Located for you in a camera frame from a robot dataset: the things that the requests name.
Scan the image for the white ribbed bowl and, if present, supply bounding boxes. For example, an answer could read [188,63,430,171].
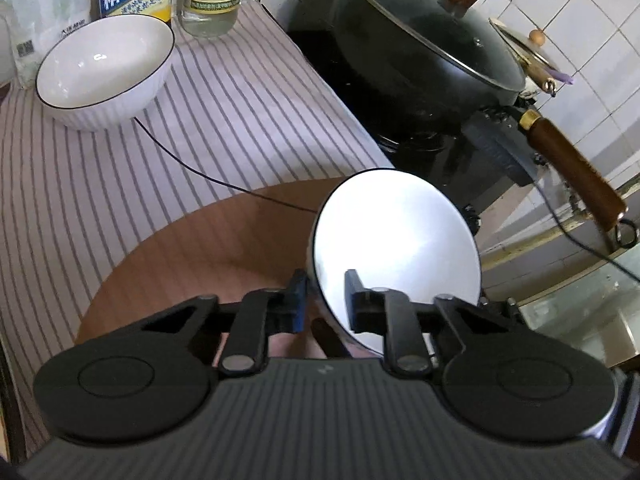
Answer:
[34,14,176,133]
[307,169,482,359]

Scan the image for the small pot with glass lid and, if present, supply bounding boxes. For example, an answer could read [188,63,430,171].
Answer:
[489,17,577,98]

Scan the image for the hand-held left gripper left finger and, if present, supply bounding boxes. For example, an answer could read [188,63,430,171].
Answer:
[75,270,307,376]

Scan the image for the thin black cable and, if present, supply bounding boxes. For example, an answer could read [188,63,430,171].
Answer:
[132,117,322,214]

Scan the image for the black wok with wooden handle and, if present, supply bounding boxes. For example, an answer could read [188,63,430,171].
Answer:
[330,0,638,247]

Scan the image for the glass wok lid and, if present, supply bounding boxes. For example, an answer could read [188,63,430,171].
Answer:
[347,0,526,92]

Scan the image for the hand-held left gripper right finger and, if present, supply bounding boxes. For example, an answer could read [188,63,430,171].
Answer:
[345,269,576,379]

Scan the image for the white seasoning bag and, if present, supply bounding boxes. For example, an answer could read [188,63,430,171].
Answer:
[0,0,99,89]

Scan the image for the striped brown tablecloth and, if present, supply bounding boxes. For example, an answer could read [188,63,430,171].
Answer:
[0,0,396,461]

